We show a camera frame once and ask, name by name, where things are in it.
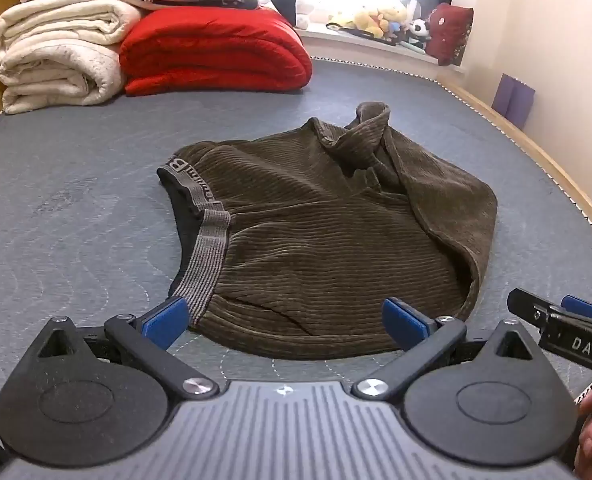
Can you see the cream folded blanket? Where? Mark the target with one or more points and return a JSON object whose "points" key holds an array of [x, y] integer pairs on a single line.
{"points": [[55, 55]]}

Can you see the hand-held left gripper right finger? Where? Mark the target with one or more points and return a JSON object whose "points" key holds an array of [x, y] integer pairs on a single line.
{"points": [[403, 322]]}

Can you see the panda plush toy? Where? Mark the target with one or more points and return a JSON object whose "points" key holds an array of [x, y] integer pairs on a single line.
{"points": [[418, 32]]}

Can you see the yellow bear plush toy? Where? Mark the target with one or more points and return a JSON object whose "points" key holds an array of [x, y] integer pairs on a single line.
{"points": [[395, 14], [368, 20]]}

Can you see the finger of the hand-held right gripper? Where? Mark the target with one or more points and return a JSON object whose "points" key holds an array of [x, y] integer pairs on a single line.
{"points": [[526, 307], [583, 307]]}

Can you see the maroon cushion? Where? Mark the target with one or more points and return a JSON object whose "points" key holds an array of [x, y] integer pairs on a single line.
{"points": [[448, 35]]}

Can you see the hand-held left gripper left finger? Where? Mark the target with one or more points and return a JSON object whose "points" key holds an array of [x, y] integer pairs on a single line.
{"points": [[163, 321]]}

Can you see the red folded blanket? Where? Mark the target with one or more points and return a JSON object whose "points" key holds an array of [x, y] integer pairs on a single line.
{"points": [[215, 50]]}

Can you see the purple foam mat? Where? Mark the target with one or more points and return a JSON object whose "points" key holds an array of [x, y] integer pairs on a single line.
{"points": [[513, 100]]}

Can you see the white plush toy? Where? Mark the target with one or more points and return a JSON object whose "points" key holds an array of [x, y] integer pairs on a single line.
{"points": [[310, 10]]}

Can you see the person's right hand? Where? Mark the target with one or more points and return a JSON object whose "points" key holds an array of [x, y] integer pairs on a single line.
{"points": [[591, 442]]}

